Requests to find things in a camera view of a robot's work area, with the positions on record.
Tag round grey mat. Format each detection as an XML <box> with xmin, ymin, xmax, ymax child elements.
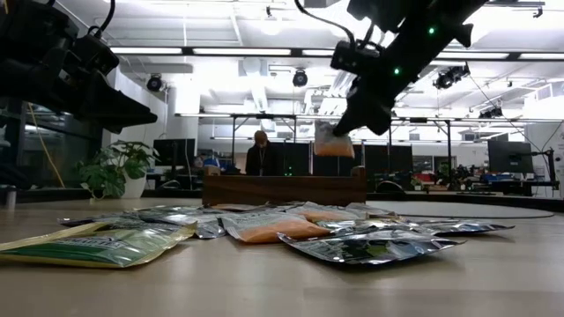
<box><xmin>366</xmin><ymin>200</ymin><xmax>555</xmax><ymax>220</ymax></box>

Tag black right camera cable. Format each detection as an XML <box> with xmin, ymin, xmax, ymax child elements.
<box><xmin>293</xmin><ymin>0</ymin><xmax>359</xmax><ymax>45</ymax></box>

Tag person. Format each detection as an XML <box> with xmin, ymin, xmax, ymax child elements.
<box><xmin>245</xmin><ymin>129</ymin><xmax>279</xmax><ymax>177</ymax></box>

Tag brown wooden compartment tray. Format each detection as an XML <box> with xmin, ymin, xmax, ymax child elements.
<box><xmin>202</xmin><ymin>165</ymin><xmax>368</xmax><ymax>208</ymax></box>

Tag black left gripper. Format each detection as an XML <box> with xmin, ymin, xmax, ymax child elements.
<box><xmin>0</xmin><ymin>43</ymin><xmax>159</xmax><ymax>135</ymax></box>

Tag green potted plant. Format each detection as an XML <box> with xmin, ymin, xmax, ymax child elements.
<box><xmin>75</xmin><ymin>140</ymin><xmax>160</xmax><ymax>200</ymax></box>

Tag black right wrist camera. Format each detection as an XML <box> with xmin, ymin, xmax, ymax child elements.
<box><xmin>330</xmin><ymin>40</ymin><xmax>381</xmax><ymax>75</ymax></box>

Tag black office partition screens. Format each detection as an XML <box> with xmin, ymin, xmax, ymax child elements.
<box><xmin>271</xmin><ymin>141</ymin><xmax>415</xmax><ymax>178</ymax></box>

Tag black aluminium table frame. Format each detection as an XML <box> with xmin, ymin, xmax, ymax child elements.
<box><xmin>0</xmin><ymin>188</ymin><xmax>564</xmax><ymax>213</ymax></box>

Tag black camera cable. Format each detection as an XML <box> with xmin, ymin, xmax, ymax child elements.
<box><xmin>293</xmin><ymin>0</ymin><xmax>359</xmax><ymax>45</ymax></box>
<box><xmin>85</xmin><ymin>0</ymin><xmax>117</xmax><ymax>39</ymax></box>

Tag black computer monitor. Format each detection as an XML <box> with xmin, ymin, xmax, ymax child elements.
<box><xmin>152</xmin><ymin>138</ymin><xmax>197</xmax><ymax>167</ymax></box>

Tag grey metal post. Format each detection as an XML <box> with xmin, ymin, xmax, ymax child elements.
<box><xmin>3</xmin><ymin>184</ymin><xmax>19</xmax><ymax>210</ymax></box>

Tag black metal rig frame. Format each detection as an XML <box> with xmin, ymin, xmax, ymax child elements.
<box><xmin>389</xmin><ymin>116</ymin><xmax>454</xmax><ymax>187</ymax></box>
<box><xmin>230</xmin><ymin>113</ymin><xmax>298</xmax><ymax>169</ymax></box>

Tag black monitor on arm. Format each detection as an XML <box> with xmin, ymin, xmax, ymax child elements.
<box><xmin>487</xmin><ymin>139</ymin><xmax>535</xmax><ymax>174</ymax></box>

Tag black left camera cable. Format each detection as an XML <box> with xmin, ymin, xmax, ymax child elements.
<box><xmin>85</xmin><ymin>0</ymin><xmax>117</xmax><ymax>39</ymax></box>

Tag yellow hanging cable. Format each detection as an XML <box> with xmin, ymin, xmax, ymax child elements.
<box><xmin>25</xmin><ymin>101</ymin><xmax>67</xmax><ymax>189</ymax></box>

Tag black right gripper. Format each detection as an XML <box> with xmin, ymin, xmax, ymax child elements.
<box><xmin>332</xmin><ymin>52</ymin><xmax>419</xmax><ymax>136</ymax></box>

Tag cluttered office desk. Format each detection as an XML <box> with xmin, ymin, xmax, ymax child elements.
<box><xmin>413</xmin><ymin>162</ymin><xmax>560</xmax><ymax>197</ymax></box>

